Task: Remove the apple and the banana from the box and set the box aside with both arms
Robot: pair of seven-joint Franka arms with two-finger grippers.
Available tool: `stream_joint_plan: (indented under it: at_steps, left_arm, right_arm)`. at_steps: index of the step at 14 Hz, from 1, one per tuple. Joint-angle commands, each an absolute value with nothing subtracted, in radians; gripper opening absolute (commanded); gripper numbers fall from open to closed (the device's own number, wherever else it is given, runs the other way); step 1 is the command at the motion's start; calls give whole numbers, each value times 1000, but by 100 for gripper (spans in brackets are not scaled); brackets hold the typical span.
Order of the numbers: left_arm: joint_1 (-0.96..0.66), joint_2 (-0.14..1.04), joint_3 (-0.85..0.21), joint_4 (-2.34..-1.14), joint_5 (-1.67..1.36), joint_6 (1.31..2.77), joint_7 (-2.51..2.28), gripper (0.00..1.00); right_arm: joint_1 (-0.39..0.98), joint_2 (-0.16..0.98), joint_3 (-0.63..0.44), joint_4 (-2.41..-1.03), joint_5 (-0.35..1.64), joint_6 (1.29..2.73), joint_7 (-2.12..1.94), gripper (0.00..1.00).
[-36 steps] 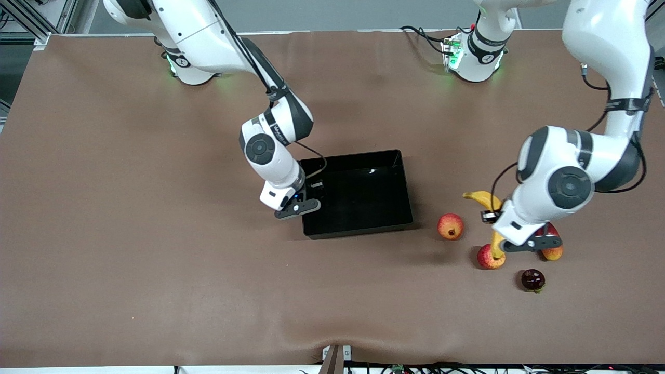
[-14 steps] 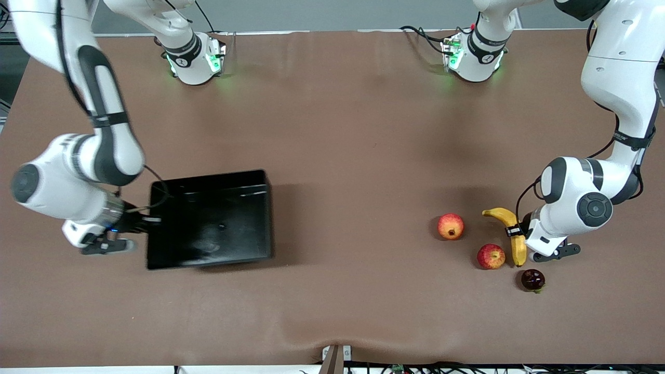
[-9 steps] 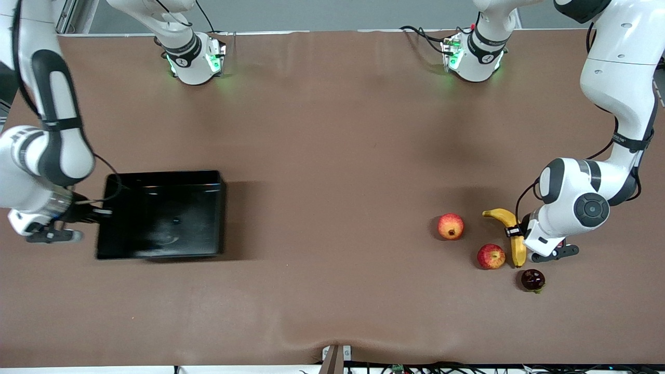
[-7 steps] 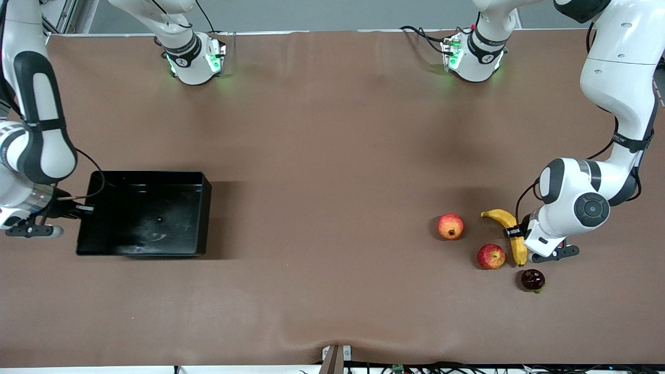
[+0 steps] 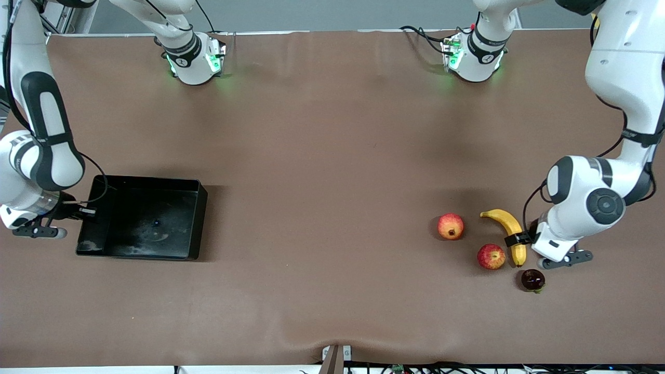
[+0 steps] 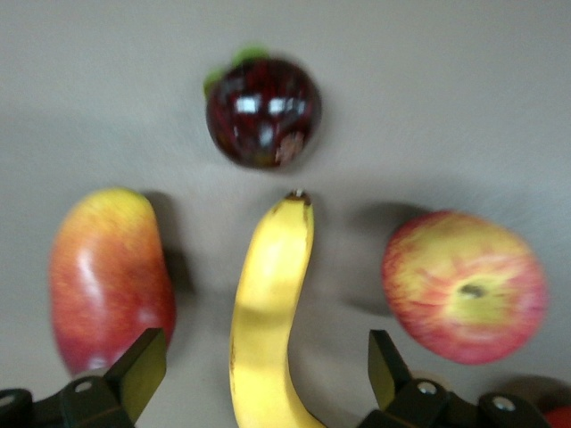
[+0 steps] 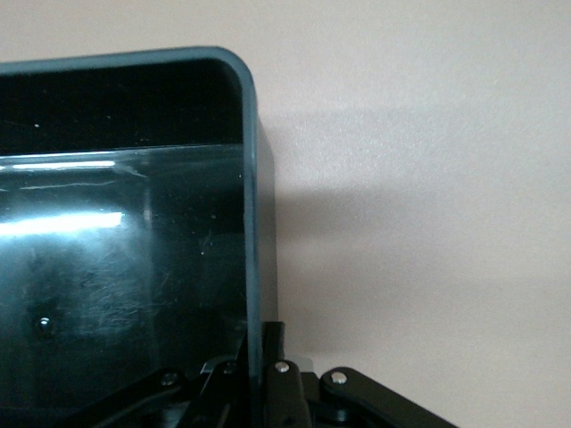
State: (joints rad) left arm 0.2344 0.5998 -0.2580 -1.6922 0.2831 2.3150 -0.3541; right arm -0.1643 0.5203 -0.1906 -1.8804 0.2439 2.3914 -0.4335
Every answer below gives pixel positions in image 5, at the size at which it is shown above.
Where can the black plastic box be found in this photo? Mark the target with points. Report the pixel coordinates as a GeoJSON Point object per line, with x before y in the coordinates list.
{"type": "Point", "coordinates": [171, 228]}

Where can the red yellow apple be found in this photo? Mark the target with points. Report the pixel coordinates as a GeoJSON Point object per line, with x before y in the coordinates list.
{"type": "Point", "coordinates": [491, 256]}

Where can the dark purple mangosteen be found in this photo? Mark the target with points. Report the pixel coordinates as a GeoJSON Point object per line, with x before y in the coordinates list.
{"type": "Point", "coordinates": [532, 279]}

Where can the red pomegranate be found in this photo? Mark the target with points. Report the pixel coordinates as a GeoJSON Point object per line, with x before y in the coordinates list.
{"type": "Point", "coordinates": [450, 226]}

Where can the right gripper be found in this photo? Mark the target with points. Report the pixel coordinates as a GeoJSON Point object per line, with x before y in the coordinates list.
{"type": "Point", "coordinates": [66, 210]}

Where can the brown table cover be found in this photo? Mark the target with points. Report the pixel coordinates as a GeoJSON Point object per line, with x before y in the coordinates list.
{"type": "Point", "coordinates": [311, 301]}

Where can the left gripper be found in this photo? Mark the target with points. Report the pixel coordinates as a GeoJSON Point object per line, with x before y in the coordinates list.
{"type": "Point", "coordinates": [521, 238]}

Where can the aluminium frame profile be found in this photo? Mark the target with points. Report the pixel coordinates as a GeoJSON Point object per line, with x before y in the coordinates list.
{"type": "Point", "coordinates": [62, 21]}

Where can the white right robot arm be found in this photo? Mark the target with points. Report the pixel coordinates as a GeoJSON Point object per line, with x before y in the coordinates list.
{"type": "Point", "coordinates": [52, 156]}

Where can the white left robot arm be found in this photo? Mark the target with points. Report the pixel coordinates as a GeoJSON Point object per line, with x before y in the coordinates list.
{"type": "Point", "coordinates": [623, 67]}

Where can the yellow banana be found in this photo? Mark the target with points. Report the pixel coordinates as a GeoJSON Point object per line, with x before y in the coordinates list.
{"type": "Point", "coordinates": [501, 218]}

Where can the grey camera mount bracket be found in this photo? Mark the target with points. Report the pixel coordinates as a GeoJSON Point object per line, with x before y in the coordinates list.
{"type": "Point", "coordinates": [332, 361]}

